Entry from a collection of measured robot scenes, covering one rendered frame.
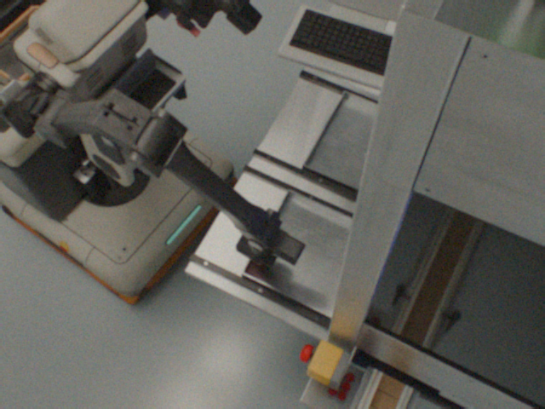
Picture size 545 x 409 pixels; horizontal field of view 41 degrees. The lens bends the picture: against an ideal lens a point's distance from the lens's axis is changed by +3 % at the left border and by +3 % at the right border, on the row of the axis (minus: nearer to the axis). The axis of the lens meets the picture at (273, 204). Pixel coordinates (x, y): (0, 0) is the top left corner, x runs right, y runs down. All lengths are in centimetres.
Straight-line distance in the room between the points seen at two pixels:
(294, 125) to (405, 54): 133
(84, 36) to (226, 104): 152
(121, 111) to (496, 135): 74
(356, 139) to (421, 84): 128
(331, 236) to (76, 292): 127
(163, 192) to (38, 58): 97
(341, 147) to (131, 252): 91
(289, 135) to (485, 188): 121
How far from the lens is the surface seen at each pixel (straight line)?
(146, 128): 129
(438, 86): 70
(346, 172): 192
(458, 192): 84
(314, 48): 221
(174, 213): 256
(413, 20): 65
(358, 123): 200
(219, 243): 184
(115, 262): 253
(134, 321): 274
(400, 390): 170
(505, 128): 72
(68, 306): 282
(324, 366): 159
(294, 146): 196
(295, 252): 159
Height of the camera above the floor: 259
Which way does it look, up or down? 65 degrees down
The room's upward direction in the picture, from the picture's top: 2 degrees counter-clockwise
